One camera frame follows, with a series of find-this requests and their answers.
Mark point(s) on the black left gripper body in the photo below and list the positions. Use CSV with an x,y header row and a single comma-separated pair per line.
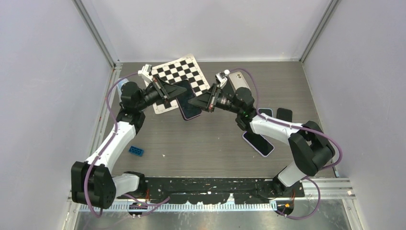
x,y
157,93

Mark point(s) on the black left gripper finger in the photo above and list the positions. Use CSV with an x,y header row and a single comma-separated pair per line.
x,y
171,91
162,83

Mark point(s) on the lilac cased phone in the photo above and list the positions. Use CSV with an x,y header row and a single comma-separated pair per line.
x,y
260,144

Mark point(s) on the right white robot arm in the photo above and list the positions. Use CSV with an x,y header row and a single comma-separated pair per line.
x,y
310,147

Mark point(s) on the beige phone case with ring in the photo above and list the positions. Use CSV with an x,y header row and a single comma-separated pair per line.
x,y
238,81

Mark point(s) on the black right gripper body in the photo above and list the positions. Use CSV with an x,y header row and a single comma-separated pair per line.
x,y
222,101

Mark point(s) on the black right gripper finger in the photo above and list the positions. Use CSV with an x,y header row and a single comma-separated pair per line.
x,y
202,105
206,96

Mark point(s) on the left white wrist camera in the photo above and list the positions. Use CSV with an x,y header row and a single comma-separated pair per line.
x,y
144,73

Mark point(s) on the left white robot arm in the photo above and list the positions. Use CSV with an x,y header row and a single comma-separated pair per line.
x,y
92,183

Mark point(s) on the black phone from case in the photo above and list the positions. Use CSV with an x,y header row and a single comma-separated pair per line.
x,y
224,84

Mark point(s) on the blue toy brick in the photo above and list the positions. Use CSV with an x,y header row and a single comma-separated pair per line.
x,y
136,151

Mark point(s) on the black phone near wall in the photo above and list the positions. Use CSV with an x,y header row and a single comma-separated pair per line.
x,y
284,114

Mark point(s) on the purple edged phone from case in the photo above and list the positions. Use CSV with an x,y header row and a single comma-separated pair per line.
x,y
188,111

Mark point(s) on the black white chessboard mat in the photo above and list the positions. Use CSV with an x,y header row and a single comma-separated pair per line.
x,y
185,68

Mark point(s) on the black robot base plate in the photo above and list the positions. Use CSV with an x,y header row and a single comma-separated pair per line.
x,y
211,190

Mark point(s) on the light blue cased phone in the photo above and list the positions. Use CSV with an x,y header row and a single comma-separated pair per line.
x,y
266,111

